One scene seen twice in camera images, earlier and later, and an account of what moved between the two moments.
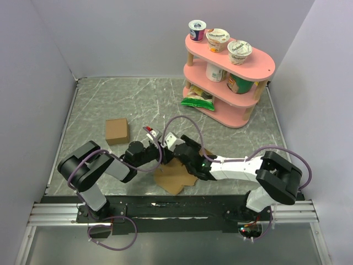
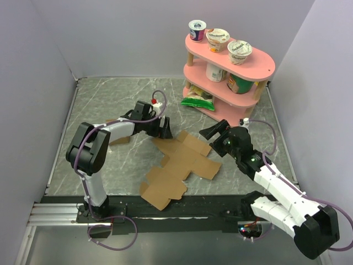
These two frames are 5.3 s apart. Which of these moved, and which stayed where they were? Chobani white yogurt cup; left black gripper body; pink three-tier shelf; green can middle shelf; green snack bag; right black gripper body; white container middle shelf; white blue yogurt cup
Moved: right black gripper body; left black gripper body
Stayed: pink three-tier shelf; green snack bag; white container middle shelf; white blue yogurt cup; green can middle shelf; Chobani white yogurt cup
